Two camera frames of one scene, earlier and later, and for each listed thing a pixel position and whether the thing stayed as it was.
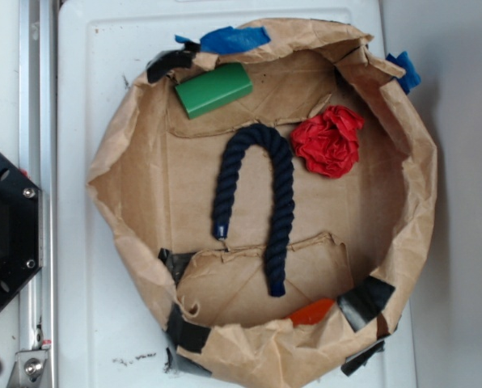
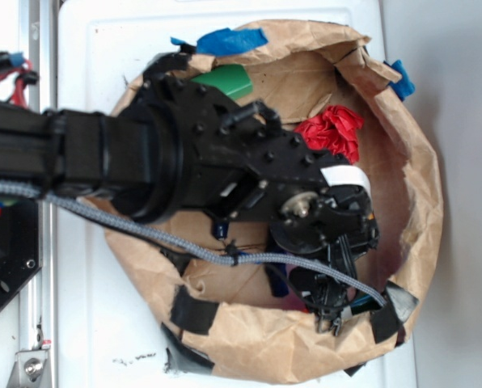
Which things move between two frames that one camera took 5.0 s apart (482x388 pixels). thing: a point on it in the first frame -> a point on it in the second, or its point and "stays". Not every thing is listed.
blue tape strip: x=412 y=78 -> x=404 y=86
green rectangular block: x=213 y=89 stays
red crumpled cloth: x=327 y=141 stays
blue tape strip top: x=229 y=39 stays
